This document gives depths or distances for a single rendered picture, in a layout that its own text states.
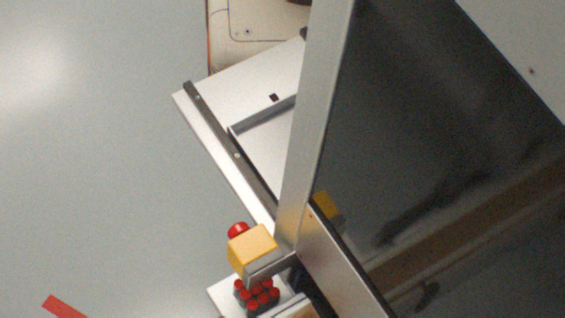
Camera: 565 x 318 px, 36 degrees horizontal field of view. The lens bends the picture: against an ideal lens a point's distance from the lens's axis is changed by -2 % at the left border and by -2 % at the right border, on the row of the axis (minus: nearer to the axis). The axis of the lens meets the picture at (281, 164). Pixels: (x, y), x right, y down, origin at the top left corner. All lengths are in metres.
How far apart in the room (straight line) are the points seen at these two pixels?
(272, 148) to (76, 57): 1.35
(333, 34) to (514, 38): 0.32
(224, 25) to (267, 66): 0.84
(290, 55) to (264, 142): 0.23
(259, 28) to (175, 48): 0.40
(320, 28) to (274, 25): 1.66
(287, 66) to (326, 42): 0.83
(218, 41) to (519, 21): 1.98
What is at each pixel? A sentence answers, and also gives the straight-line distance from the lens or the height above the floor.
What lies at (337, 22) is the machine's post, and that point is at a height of 1.62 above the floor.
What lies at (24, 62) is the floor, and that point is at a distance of 3.00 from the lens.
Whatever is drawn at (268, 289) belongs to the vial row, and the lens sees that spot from 1.58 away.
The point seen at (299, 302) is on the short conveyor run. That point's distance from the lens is 1.57.
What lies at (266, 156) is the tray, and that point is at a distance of 1.74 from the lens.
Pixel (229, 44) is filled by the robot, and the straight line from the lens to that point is 2.64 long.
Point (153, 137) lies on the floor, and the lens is 2.79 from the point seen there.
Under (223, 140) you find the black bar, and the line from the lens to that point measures 1.73.
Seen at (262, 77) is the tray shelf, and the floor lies 0.88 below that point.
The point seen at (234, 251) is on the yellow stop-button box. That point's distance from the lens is 1.48.
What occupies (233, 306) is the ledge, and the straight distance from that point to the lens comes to 1.61.
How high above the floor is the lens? 2.39
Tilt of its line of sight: 60 degrees down
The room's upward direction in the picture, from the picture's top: 9 degrees clockwise
